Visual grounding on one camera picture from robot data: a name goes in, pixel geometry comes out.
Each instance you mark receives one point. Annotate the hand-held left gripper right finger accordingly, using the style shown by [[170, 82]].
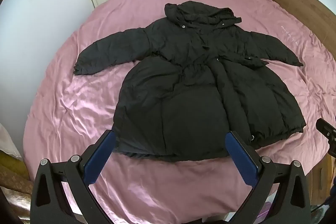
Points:
[[240, 158]]

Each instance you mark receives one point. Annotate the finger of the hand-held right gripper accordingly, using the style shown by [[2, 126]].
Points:
[[326, 128]]

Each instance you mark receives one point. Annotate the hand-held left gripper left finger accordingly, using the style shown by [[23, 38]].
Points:
[[101, 158]]

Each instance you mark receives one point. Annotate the black puffer jacket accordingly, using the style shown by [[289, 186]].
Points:
[[189, 98]]

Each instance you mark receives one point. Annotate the pink bed cover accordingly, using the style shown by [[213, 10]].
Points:
[[78, 108]]

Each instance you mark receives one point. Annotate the brown patterned cloth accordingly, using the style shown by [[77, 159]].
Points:
[[13, 179]]

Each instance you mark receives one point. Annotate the white cloth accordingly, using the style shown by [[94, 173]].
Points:
[[8, 142]]

